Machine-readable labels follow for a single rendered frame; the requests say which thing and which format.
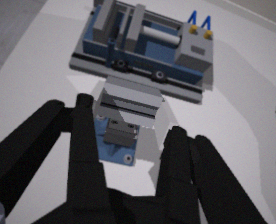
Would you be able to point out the dark grey rectangular block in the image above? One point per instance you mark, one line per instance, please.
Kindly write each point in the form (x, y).
(129, 102)

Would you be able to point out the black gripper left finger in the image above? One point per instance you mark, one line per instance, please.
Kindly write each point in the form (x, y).
(23, 151)

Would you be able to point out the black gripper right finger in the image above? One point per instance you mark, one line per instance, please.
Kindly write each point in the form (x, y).
(185, 159)

